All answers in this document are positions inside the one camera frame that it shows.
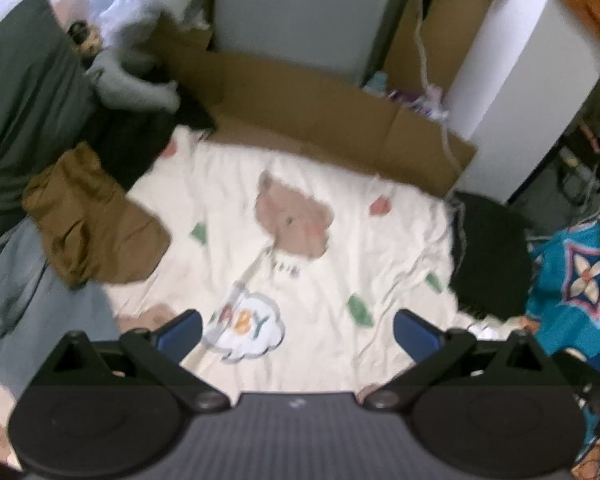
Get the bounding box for teal patterned blanket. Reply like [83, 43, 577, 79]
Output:
[521, 219, 600, 480]

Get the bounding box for brown garment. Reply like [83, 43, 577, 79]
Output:
[22, 142, 171, 286]

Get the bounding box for white bear print duvet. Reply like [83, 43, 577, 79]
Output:
[0, 123, 512, 470]

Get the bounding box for light blue jeans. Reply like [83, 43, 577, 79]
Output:
[0, 218, 120, 398]

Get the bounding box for brown cardboard sheet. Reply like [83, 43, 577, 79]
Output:
[143, 18, 476, 196]

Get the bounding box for grey plush toy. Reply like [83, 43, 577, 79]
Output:
[85, 48, 181, 113]

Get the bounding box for dark green pillow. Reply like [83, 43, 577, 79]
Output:
[0, 0, 94, 236]

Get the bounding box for white cabinet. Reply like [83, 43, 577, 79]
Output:
[444, 0, 600, 202]

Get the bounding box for small teddy bear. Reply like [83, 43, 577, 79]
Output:
[67, 20, 104, 58]

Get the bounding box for white charging cable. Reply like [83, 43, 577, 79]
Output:
[412, 0, 462, 172]

